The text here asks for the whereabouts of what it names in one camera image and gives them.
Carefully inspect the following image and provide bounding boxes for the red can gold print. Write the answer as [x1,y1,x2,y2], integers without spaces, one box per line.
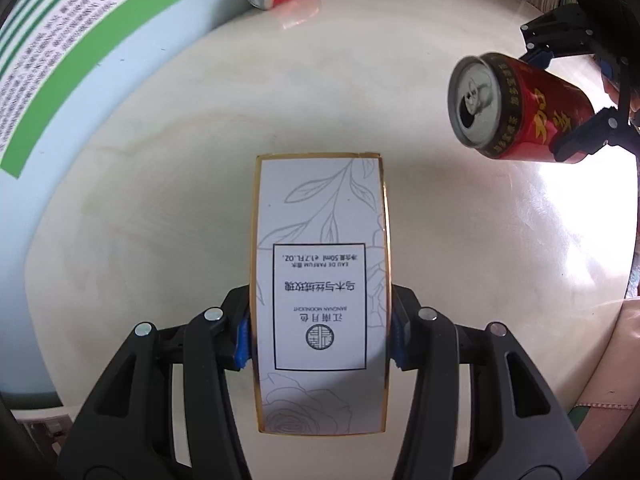
[446,51,597,163]

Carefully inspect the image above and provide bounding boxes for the green striped wall poster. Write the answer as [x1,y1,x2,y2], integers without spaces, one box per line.
[0,0,248,181]

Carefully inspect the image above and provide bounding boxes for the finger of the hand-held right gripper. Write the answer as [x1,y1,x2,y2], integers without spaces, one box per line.
[550,105,640,166]
[520,2,601,68]

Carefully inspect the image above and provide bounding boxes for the white perfume box gold edges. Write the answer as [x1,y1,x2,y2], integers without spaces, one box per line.
[248,151,390,435]

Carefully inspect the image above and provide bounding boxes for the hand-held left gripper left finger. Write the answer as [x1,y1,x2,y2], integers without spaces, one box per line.
[57,287,253,480]

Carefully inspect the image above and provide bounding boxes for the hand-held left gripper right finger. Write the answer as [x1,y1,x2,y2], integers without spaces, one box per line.
[390,285,588,480]

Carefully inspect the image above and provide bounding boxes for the beige fabric seat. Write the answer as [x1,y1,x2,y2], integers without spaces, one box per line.
[570,240,640,461]

